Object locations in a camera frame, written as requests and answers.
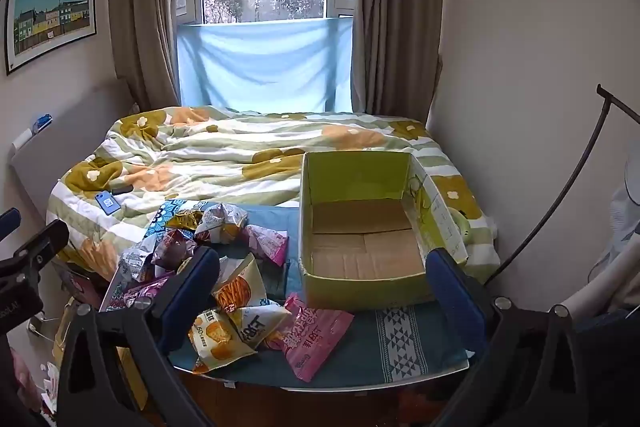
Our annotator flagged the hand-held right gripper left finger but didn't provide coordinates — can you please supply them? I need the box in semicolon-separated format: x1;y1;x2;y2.
57;247;221;427

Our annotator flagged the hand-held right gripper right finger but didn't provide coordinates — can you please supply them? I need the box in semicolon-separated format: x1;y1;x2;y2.
425;248;589;427

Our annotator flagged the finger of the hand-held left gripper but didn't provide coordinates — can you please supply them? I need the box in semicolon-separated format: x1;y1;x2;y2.
0;220;70;282
0;208;22;240

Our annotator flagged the orange sticks snack packet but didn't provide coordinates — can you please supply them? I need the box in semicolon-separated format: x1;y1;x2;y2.
212;253;268;313

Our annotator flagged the yellow orange snack packet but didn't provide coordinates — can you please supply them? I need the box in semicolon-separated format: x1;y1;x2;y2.
189;308;258;375

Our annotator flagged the white yellow snack packet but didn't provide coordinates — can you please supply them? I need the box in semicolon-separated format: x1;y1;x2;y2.
227;302;293;350

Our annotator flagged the silver orange snack packet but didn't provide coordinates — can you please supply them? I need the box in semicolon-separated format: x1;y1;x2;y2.
194;203;249;247

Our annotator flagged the yellow cardboard box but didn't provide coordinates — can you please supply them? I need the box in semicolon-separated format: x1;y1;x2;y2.
298;151;469;310

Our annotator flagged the magenta snack packet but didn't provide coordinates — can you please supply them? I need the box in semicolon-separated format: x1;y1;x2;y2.
122;272;176;308

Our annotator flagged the teal patterned table mat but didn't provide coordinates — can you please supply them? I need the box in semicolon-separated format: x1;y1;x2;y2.
170;202;471;390

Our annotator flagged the small blue card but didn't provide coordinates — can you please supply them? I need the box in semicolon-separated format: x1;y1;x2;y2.
95;193;120;215

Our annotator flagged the dark yellow snack packet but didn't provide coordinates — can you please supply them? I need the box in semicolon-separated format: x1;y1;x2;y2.
166;209;203;233

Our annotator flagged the green crescent neck fan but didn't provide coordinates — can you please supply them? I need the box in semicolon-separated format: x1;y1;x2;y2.
447;207;474;248

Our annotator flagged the blue patterned plastic bag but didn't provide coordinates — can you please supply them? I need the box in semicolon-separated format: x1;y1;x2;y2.
142;199;201;240

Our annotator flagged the pink white snack packet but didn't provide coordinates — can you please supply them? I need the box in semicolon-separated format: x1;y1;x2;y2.
240;224;291;268

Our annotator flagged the grey headboard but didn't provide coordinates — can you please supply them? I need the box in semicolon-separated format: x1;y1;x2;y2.
10;79;133;218

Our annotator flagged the floral striped blanket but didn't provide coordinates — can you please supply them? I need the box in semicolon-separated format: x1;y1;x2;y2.
45;106;501;283

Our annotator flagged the brown curtain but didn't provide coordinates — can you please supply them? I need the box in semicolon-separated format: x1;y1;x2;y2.
107;0;182;112
350;0;446;125

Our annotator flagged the light blue cloth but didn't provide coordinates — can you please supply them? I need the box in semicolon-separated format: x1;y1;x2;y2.
176;18;354;114

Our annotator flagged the wall poster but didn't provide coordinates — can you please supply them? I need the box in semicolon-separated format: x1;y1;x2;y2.
5;0;97;76

